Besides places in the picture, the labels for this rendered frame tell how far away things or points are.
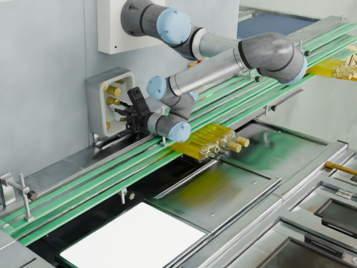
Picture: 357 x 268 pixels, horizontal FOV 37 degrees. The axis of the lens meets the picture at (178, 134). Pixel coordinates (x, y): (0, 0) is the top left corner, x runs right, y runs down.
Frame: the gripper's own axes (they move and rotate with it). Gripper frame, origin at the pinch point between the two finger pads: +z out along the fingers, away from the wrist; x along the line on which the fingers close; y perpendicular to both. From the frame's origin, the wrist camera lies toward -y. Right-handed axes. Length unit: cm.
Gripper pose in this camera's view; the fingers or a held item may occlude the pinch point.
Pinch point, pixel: (115, 103)
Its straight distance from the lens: 207.5
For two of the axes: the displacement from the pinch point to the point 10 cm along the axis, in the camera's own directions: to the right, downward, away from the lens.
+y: 0.3, 8.9, 4.6
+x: 6.5, -3.6, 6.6
